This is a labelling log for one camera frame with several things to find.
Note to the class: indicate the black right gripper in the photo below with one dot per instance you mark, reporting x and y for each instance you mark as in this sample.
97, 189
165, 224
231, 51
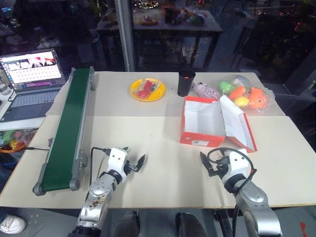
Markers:
218, 169

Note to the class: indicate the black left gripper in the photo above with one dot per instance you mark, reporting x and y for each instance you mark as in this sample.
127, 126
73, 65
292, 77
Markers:
128, 167

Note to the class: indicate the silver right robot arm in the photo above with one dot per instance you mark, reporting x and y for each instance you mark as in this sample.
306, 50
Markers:
256, 205

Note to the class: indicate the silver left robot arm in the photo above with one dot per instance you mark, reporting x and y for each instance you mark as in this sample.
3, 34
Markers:
97, 195

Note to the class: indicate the orange shoe box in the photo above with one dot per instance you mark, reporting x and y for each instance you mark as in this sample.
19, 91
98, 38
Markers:
205, 118

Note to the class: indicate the green conveyor belt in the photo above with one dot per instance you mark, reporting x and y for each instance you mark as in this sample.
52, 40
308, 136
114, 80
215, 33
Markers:
65, 128

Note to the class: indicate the yellow plate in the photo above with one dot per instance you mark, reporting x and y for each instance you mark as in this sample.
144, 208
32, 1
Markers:
158, 95

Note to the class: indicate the bagged red toys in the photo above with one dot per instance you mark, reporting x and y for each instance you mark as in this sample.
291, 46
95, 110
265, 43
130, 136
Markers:
146, 88

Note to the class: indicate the dark rounded shape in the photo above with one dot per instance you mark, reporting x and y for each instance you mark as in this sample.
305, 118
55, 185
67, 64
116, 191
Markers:
128, 224

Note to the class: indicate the yellow lemon plush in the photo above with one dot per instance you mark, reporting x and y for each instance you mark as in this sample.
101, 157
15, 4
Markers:
241, 101

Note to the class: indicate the pink plush toy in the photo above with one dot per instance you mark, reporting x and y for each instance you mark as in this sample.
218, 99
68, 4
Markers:
205, 90

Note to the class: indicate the orange carrot plush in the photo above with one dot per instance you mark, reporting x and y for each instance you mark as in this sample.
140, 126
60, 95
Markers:
236, 91

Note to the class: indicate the green plush toy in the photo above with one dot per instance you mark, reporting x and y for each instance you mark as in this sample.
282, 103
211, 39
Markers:
225, 86

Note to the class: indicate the black cup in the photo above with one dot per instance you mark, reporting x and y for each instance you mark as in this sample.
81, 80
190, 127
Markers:
184, 84

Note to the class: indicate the orange fish plush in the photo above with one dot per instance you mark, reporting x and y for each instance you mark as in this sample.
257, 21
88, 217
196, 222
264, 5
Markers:
258, 98

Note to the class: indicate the clear plastic toy bag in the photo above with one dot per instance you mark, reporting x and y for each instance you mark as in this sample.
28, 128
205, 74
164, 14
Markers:
269, 98

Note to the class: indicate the bag of colourful toys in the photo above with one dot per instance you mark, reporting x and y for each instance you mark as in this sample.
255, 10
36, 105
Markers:
17, 137

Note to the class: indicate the aluminium pillar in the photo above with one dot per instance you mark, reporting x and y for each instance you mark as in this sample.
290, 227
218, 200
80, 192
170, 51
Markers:
126, 37

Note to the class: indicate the grey laptop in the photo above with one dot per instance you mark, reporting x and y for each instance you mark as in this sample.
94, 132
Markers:
32, 84

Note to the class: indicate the grey background table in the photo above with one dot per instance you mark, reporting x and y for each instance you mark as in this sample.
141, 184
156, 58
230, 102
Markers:
172, 26

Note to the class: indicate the white sneaker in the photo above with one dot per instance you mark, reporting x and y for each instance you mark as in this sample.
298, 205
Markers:
12, 223

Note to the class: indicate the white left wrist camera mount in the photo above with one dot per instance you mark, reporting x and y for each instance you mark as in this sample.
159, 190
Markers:
118, 158

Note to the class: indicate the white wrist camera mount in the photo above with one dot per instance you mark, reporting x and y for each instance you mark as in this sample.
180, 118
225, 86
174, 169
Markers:
238, 164
118, 158

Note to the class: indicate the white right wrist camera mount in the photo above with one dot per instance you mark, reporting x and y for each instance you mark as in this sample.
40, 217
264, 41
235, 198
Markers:
238, 164

